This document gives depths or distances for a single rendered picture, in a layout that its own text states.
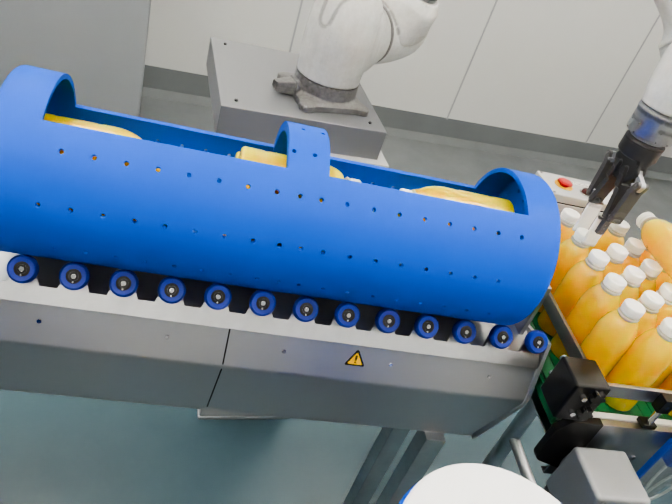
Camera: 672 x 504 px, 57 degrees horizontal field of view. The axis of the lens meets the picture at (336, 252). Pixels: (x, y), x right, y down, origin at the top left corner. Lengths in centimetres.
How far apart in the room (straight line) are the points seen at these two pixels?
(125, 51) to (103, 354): 152
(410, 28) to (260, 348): 86
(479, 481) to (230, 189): 52
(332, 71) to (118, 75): 119
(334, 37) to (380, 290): 64
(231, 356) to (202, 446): 95
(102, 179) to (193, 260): 17
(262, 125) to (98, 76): 117
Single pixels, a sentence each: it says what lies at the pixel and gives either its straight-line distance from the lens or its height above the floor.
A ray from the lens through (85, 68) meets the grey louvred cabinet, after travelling 249.
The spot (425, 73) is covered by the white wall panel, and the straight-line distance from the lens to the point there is 413.
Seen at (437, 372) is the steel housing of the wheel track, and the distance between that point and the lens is 120.
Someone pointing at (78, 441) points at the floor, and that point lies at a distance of 203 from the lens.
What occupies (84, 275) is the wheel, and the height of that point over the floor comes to 97.
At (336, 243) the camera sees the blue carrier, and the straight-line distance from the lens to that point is 95.
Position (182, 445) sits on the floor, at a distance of 203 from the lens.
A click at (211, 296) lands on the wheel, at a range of 105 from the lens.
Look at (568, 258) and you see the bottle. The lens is 137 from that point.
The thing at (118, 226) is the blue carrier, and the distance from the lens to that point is 94.
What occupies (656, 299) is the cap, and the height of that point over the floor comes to 110.
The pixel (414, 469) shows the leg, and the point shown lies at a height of 52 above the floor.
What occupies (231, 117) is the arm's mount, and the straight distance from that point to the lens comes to 140.
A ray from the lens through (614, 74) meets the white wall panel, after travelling 480.
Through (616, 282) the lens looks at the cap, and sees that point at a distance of 127.
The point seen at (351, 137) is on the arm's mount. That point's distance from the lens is 147.
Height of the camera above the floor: 167
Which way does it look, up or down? 35 degrees down
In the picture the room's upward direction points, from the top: 20 degrees clockwise
